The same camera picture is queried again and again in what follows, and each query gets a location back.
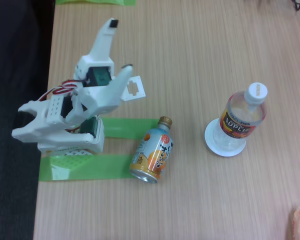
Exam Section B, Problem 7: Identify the short green tape strip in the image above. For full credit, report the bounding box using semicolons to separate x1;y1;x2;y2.
97;117;163;140

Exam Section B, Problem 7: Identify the orange juice bottle can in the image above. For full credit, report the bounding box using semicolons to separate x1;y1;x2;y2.
129;116;173;185

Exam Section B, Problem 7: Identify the white round plate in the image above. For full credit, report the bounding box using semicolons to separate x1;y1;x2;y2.
204;119;247;158

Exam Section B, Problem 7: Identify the long green tape strip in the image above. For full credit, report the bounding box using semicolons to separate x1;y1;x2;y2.
38;154;138;182

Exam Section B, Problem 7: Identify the clear plastic bottle red label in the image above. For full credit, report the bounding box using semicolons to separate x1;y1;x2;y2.
212;82;269;152

